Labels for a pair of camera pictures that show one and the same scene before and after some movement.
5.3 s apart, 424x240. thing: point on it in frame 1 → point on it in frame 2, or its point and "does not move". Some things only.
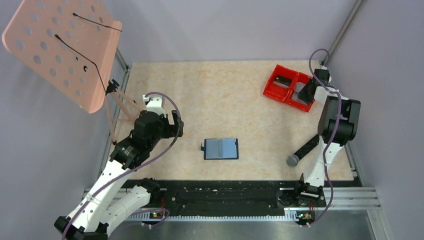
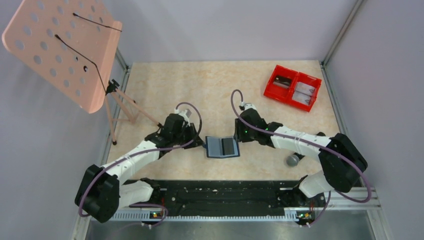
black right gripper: (302, 95) → (239, 135)
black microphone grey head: (293, 160) does not move
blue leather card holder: (219, 149) does not move
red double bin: (284, 85) does not move
